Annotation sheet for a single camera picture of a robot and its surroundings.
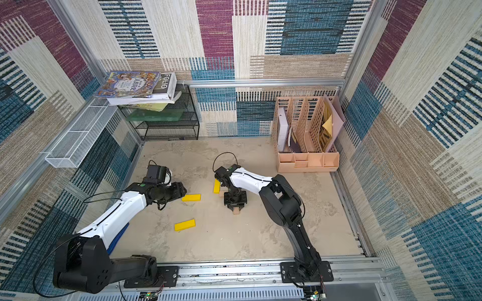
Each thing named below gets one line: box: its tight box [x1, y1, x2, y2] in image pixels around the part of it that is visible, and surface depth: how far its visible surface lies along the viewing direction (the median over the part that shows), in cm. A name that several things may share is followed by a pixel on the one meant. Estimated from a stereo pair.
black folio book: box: [106, 72, 182, 106], surface depth 83 cm
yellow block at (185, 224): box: [173, 218, 196, 232], surface depth 88 cm
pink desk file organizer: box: [271, 94, 346, 173], surface depth 104 cm
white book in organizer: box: [277, 107, 289, 152], surface depth 104 cm
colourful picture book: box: [94, 71, 162, 99], surface depth 83 cm
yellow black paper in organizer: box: [318, 97, 333, 153], surface depth 98 cm
